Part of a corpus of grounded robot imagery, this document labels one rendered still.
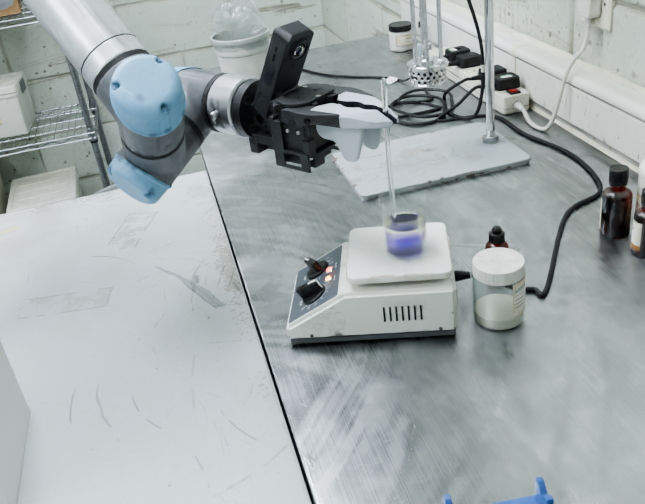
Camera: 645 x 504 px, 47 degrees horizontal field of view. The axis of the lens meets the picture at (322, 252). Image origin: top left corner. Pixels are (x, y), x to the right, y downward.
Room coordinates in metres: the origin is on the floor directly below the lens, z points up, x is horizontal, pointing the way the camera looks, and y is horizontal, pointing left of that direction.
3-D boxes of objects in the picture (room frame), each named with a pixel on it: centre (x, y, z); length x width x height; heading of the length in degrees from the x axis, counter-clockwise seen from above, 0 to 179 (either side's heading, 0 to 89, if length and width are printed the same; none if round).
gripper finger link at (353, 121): (0.77, -0.05, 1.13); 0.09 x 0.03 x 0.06; 45
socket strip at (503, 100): (1.56, -0.38, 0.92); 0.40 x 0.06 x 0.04; 10
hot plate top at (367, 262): (0.76, -0.09, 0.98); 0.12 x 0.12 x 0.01; 82
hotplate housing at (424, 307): (0.77, -0.06, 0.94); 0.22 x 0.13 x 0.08; 82
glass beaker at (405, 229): (0.76, -0.10, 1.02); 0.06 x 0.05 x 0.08; 149
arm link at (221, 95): (0.91, 0.08, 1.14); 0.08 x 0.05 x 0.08; 137
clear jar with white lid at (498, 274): (0.72, -0.20, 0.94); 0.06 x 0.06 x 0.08
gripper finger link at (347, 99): (0.79, -0.07, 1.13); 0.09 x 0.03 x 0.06; 48
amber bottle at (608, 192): (0.88, -0.40, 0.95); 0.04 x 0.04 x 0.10
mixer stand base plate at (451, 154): (1.20, -0.20, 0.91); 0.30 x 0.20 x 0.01; 100
